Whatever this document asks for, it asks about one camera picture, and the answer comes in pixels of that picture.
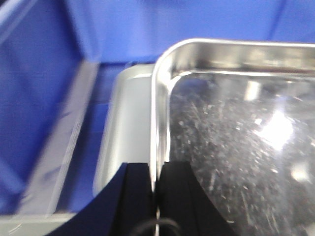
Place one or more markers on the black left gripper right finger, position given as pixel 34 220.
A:
pixel 181 198

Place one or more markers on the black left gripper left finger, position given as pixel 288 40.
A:
pixel 125 202

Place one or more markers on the silver metal tray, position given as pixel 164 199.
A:
pixel 242 113

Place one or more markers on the blue bin upper centre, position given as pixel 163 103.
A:
pixel 58 63

